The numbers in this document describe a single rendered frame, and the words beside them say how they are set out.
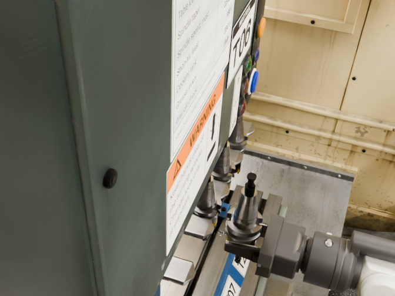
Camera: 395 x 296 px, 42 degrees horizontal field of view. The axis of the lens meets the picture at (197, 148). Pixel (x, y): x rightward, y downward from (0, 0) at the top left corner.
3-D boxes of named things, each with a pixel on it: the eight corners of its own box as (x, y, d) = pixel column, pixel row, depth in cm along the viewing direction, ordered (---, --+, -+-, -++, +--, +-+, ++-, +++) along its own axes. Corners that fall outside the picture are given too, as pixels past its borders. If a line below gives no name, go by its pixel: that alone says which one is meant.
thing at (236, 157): (245, 153, 118) (245, 151, 118) (238, 168, 114) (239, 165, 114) (216, 146, 120) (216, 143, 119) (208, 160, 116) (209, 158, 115)
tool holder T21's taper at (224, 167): (216, 157, 114) (218, 134, 110) (234, 164, 113) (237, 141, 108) (207, 170, 111) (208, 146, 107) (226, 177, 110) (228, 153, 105)
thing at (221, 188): (231, 185, 110) (232, 182, 110) (224, 202, 107) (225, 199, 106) (201, 177, 112) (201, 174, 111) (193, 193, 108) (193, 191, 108)
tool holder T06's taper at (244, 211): (233, 207, 89) (237, 180, 84) (258, 211, 88) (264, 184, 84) (230, 226, 86) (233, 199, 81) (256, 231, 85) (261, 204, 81)
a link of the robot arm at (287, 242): (275, 197, 90) (344, 215, 88) (268, 233, 97) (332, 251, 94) (258, 252, 81) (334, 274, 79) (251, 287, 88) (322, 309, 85)
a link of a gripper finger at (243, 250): (226, 237, 88) (261, 248, 86) (224, 249, 90) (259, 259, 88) (223, 244, 86) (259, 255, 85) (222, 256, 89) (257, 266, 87)
